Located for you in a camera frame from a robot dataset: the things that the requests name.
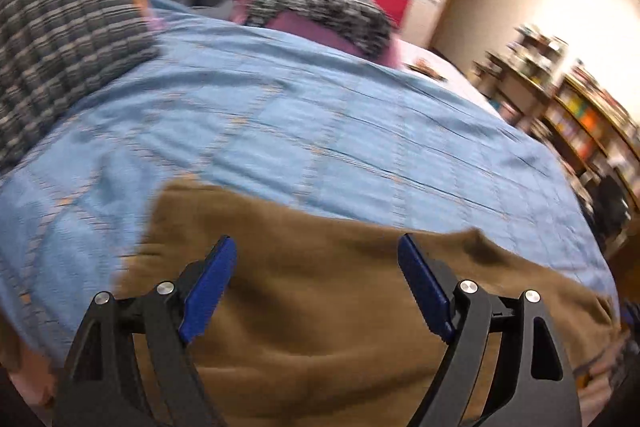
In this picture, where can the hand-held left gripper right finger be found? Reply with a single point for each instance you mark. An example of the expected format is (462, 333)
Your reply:
(425, 292)

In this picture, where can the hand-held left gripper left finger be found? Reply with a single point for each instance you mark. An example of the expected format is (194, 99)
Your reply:
(210, 289)

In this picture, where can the brown fleece pants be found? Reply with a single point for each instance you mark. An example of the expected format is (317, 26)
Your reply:
(320, 307)

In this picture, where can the blue checked bedspread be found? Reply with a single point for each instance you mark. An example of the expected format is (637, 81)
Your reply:
(350, 132)

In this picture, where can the dark bag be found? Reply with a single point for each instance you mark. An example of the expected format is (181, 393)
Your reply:
(607, 207)

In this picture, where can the pink bed sheet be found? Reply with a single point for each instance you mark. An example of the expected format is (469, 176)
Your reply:
(450, 92)

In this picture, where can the small brown object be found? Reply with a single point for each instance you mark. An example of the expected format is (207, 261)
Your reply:
(425, 71)

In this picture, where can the wooden bookshelf with books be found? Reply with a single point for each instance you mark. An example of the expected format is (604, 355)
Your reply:
(590, 127)

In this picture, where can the small wooden shelf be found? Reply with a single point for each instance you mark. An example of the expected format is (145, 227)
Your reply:
(525, 72)

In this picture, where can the purple pillow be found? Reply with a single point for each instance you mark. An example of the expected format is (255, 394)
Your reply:
(310, 29)

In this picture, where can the dark plaid pillow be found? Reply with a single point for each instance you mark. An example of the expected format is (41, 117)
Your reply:
(60, 47)

